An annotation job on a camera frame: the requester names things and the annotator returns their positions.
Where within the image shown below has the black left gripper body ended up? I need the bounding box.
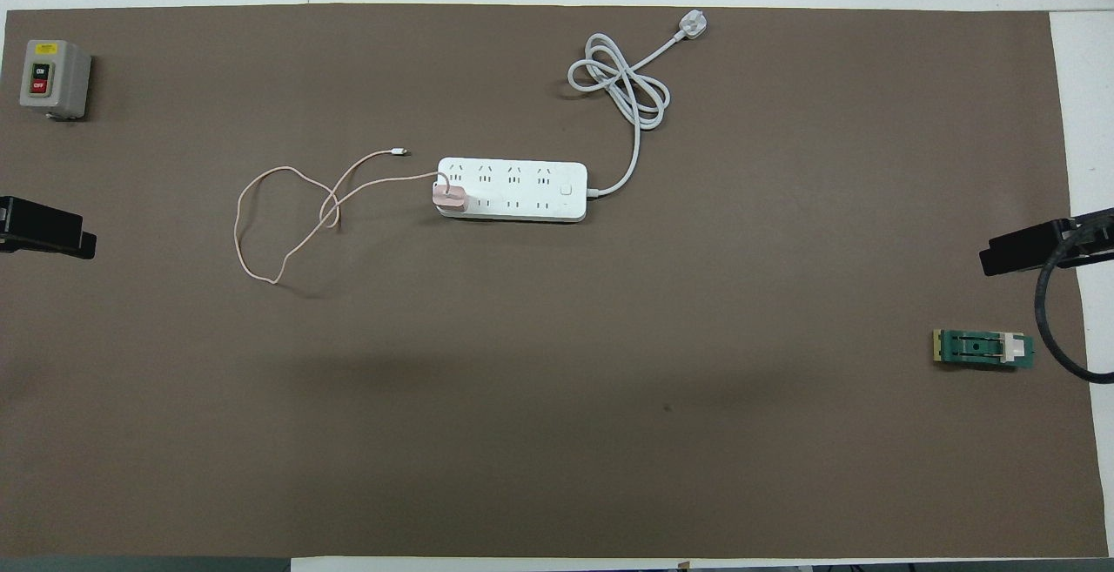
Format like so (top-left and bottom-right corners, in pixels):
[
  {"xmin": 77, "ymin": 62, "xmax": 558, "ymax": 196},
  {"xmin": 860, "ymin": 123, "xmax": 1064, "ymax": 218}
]
[{"xmin": 0, "ymin": 196, "xmax": 84, "ymax": 252}]

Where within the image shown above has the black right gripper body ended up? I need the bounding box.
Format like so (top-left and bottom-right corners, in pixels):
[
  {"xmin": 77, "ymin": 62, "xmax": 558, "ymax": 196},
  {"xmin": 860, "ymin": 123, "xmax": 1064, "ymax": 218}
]
[{"xmin": 1012, "ymin": 211, "xmax": 1114, "ymax": 271}]

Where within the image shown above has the pink charging cable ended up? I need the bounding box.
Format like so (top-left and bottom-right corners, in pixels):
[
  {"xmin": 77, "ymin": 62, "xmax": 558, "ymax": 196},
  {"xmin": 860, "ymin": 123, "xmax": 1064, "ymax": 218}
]
[{"xmin": 233, "ymin": 148, "xmax": 451, "ymax": 285}]

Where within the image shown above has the white power strip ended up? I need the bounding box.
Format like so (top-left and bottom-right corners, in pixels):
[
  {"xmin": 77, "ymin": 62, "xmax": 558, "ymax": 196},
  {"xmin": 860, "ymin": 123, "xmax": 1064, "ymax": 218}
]
[{"xmin": 435, "ymin": 157, "xmax": 589, "ymax": 223}]

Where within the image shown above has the green circuit board module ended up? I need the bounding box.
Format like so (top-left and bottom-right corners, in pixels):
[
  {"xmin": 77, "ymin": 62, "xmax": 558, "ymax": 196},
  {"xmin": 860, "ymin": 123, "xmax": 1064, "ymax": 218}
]
[{"xmin": 933, "ymin": 329, "xmax": 1037, "ymax": 373}]

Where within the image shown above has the brown table mat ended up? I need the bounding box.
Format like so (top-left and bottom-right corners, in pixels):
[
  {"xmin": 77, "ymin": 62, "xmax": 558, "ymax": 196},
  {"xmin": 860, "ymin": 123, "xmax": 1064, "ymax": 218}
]
[{"xmin": 0, "ymin": 3, "xmax": 1108, "ymax": 559}]

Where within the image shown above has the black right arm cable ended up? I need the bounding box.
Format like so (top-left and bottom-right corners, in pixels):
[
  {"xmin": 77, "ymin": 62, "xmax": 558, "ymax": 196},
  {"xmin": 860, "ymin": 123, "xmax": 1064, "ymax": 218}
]
[{"xmin": 1034, "ymin": 213, "xmax": 1114, "ymax": 384}]

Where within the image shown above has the grey on-off switch box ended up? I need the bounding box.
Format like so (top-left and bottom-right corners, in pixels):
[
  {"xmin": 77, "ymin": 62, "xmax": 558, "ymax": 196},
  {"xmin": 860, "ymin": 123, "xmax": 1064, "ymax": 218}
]
[{"xmin": 19, "ymin": 39, "xmax": 92, "ymax": 120}]

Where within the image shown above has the white power cord with plug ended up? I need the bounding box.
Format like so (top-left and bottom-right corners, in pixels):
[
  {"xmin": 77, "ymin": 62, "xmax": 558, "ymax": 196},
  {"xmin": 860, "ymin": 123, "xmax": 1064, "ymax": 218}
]
[{"xmin": 567, "ymin": 10, "xmax": 708, "ymax": 200}]

